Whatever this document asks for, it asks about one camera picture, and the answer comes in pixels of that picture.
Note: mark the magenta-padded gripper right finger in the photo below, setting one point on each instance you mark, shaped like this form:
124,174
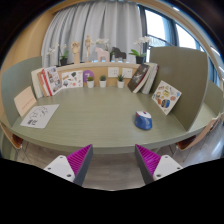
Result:
163,166

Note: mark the wooden hand model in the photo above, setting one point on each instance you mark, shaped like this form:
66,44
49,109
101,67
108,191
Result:
76,51

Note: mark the blue and white computer mouse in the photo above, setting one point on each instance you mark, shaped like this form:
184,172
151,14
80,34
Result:
143,122

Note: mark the white mouse pad with drawing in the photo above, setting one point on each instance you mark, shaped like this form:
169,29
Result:
39,116

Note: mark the small plant in white pot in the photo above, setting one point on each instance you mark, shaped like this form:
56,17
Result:
103,83
120,83
90,84

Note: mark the red-edged picture magazine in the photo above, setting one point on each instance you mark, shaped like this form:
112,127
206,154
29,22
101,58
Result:
52,80

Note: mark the white sheet with stickers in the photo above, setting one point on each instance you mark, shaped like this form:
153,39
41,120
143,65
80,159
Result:
72,79

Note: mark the purple round sign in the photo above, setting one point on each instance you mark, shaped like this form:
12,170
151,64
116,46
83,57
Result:
88,74

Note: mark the black horse figure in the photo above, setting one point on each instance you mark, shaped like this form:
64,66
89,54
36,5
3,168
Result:
119,53

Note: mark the beige card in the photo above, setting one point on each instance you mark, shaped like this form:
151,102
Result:
24,101

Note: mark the pink horse figure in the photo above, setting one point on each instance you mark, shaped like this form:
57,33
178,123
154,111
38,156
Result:
102,54

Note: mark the white orchid in black pot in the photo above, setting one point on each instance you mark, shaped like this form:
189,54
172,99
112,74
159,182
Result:
102,41
63,61
140,59

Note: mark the wooden mannequin figure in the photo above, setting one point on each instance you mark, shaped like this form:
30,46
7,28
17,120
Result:
88,45

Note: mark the green desk partition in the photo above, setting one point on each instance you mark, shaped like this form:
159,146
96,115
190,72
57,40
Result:
183,70
16,76

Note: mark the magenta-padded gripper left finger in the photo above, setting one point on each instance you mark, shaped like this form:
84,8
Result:
63,166

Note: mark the white wall socket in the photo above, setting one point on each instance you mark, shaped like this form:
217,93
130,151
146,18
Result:
113,72
127,73

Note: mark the wooden chair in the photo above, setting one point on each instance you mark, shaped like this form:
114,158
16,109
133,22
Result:
15,140
191,141

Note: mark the leaning white books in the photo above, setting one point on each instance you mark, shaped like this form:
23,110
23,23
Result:
151,78

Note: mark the white board with colourful stickers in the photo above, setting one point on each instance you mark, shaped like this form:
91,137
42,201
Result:
166,97

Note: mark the grey curtain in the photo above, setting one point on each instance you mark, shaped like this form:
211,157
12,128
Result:
100,23

